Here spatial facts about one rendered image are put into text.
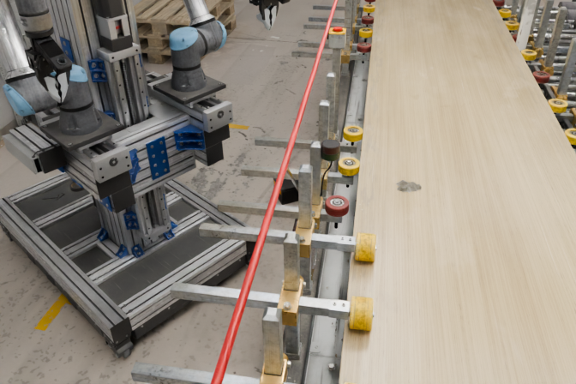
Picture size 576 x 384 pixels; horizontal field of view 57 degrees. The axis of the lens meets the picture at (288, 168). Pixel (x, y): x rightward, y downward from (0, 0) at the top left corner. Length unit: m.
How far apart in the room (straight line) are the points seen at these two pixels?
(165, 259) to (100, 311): 0.39
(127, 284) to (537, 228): 1.73
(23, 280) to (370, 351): 2.15
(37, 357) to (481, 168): 2.04
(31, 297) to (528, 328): 2.32
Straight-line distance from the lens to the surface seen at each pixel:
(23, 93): 1.97
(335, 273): 1.94
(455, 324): 1.47
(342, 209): 1.76
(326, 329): 1.77
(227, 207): 1.87
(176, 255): 2.68
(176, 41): 2.22
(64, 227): 3.03
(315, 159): 1.73
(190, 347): 2.56
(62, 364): 2.67
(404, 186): 1.89
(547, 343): 1.51
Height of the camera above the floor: 1.98
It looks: 33 degrees down
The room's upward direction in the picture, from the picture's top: 1 degrees counter-clockwise
